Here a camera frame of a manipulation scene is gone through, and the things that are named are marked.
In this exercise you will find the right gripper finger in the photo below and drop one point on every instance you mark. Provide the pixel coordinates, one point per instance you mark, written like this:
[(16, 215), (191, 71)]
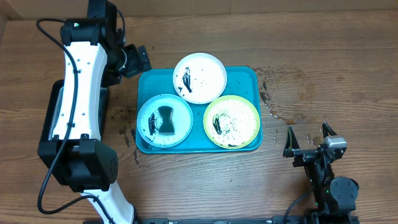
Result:
[(327, 130), (291, 142)]

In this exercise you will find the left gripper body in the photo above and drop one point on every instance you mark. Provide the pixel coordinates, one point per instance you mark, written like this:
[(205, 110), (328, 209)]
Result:
[(135, 61)]

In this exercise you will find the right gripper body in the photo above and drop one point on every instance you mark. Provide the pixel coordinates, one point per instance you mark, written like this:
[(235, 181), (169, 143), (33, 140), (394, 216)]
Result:
[(310, 154)]

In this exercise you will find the green yellow sponge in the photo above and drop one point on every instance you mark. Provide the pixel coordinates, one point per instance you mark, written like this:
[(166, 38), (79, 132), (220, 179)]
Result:
[(167, 126)]

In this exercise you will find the light blue speckled plate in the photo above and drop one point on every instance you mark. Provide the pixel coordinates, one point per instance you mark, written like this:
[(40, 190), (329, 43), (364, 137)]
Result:
[(149, 120)]

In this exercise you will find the white speckled plate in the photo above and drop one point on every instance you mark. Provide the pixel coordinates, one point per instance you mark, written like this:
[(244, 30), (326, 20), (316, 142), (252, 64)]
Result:
[(199, 78)]

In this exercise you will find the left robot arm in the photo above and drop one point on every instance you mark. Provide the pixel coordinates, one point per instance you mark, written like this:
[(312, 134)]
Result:
[(96, 57)]

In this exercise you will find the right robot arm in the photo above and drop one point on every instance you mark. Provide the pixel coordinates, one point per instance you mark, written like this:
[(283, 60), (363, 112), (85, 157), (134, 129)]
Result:
[(335, 197)]

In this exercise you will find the teal plastic tray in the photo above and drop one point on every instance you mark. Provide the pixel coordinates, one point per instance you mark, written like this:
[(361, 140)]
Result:
[(242, 81)]

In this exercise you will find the black rectangular water tray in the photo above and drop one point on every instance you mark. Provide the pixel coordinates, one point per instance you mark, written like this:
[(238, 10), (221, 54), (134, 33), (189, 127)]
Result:
[(54, 106)]

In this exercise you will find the green rimmed plate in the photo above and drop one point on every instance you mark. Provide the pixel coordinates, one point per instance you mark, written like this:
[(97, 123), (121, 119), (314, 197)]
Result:
[(231, 122)]

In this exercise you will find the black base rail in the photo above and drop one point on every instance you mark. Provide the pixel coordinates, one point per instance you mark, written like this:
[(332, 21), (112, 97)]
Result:
[(278, 219)]

